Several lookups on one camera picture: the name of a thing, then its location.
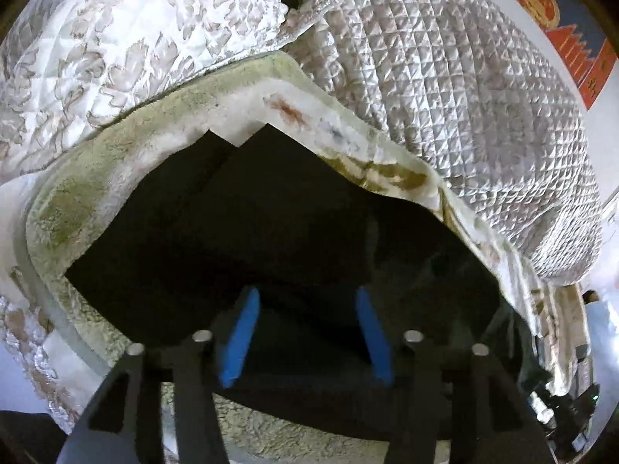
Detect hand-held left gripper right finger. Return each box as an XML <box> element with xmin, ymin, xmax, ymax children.
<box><xmin>354</xmin><ymin>286</ymin><xmax>554</xmax><ymax>464</ymax></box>

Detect floral quilted comforter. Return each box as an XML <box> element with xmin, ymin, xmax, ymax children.
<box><xmin>0</xmin><ymin>0</ymin><xmax>310</xmax><ymax>426</ymax></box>

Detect diamond quilted bedspread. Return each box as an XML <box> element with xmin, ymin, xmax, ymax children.
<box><xmin>285</xmin><ymin>0</ymin><xmax>603</xmax><ymax>286</ymax></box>

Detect floral fleece blanket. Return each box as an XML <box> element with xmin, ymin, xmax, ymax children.
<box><xmin>22</xmin><ymin>52</ymin><xmax>588</xmax><ymax>464</ymax></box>

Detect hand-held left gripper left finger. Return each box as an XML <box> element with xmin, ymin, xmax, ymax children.
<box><xmin>55</xmin><ymin>286</ymin><xmax>262</xmax><ymax>464</ymax></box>

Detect black pants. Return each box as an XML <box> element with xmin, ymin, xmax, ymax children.
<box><xmin>65</xmin><ymin>123</ymin><xmax>513</xmax><ymax>440</ymax></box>

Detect white object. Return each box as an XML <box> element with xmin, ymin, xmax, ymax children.
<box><xmin>583</xmin><ymin>290</ymin><xmax>619</xmax><ymax>349</ymax></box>

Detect red and blue wall poster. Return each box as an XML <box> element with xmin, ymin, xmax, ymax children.
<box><xmin>474</xmin><ymin>0</ymin><xmax>619</xmax><ymax>112</ymax></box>

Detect dark clutter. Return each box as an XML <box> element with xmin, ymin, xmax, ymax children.
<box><xmin>529</xmin><ymin>343</ymin><xmax>603</xmax><ymax>450</ymax></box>

